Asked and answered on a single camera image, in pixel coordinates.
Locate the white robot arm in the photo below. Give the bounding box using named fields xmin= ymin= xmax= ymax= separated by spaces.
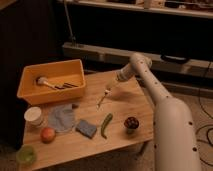
xmin=105 ymin=53 xmax=202 ymax=171

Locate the white plastic cup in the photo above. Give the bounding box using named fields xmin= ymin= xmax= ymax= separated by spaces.
xmin=24 ymin=106 xmax=44 ymax=126

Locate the green plastic cup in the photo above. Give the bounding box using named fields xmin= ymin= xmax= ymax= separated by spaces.
xmin=16 ymin=145 xmax=36 ymax=165

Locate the green chili pepper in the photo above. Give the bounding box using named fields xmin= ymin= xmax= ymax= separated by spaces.
xmin=101 ymin=113 xmax=113 ymax=139

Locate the blue-grey sponge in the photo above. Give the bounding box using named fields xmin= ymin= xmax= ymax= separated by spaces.
xmin=76 ymin=120 xmax=97 ymax=139

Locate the metal pole stand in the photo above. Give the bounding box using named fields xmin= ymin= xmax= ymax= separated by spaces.
xmin=63 ymin=0 xmax=76 ymax=46

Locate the grey cloth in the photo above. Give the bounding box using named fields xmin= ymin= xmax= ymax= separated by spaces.
xmin=48 ymin=104 xmax=75 ymax=133

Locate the orange plastic bin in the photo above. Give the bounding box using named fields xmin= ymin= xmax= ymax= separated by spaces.
xmin=17 ymin=59 xmax=86 ymax=105

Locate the grey baseboard ledge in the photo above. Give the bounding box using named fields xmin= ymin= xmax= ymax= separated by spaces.
xmin=62 ymin=42 xmax=213 ymax=79

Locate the red apple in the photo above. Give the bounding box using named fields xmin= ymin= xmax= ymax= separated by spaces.
xmin=40 ymin=127 xmax=56 ymax=143

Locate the upper shelf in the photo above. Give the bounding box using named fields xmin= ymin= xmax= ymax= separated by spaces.
xmin=57 ymin=0 xmax=213 ymax=19

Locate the black cable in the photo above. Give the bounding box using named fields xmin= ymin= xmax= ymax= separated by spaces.
xmin=194 ymin=61 xmax=213 ymax=168

